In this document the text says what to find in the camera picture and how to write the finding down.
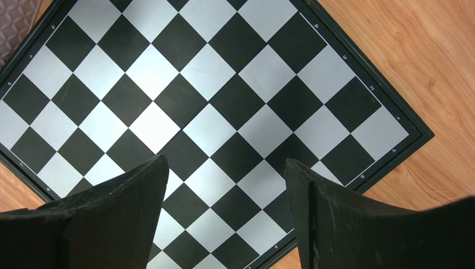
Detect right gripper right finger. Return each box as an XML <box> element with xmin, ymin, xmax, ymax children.
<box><xmin>285</xmin><ymin>159</ymin><xmax>474</xmax><ymax>268</ymax></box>

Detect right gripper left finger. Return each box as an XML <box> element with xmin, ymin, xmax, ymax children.
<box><xmin>1</xmin><ymin>155</ymin><xmax>169</xmax><ymax>268</ymax></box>

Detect folding chess board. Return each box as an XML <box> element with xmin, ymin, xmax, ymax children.
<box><xmin>1</xmin><ymin>1</ymin><xmax>434</xmax><ymax>268</ymax></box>

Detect pink tin box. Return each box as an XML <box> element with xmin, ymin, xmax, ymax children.
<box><xmin>1</xmin><ymin>0</ymin><xmax>42</xmax><ymax>68</ymax></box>

